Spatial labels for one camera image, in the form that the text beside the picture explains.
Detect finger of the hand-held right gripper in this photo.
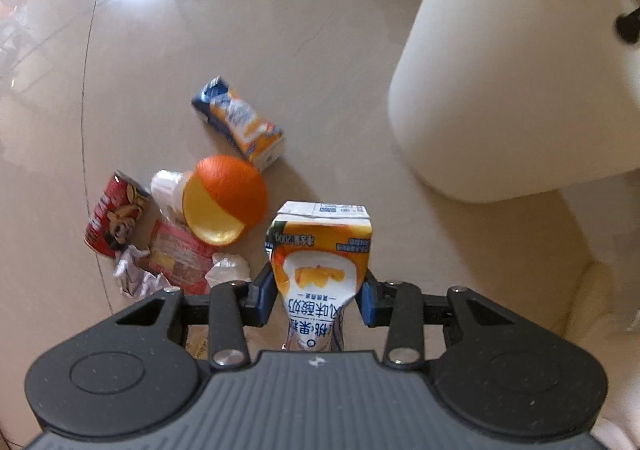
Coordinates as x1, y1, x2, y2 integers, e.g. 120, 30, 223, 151
614, 4, 640, 46

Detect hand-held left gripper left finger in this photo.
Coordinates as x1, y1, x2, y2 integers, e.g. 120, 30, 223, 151
114, 264, 276, 371

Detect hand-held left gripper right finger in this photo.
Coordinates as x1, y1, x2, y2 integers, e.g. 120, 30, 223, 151
357, 270, 516, 371

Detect white tissue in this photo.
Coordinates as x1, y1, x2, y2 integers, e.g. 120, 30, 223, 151
204, 252, 252, 289

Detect white orange yogurt carton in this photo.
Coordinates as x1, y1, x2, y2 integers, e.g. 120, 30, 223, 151
263, 201, 375, 354

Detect pink snack wrapper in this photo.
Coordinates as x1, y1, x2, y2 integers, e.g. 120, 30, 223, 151
148, 219, 215, 295

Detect orange paper cup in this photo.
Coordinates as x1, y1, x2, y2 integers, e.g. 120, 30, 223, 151
182, 155, 269, 247

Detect white round bin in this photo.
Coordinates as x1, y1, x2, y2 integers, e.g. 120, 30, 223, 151
387, 0, 640, 205

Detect purple white paper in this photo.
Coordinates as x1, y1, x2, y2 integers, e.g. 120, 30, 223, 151
112, 246, 174, 299

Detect white lidded plastic cup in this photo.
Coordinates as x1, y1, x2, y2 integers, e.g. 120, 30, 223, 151
150, 169, 193, 221

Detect red drink can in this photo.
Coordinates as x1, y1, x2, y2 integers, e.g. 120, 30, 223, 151
83, 169, 151, 259

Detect blue orange drink carton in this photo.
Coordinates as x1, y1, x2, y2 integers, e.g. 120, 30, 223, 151
191, 76, 286, 174

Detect small beige packet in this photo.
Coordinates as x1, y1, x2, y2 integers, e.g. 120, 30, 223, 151
186, 336, 210, 362

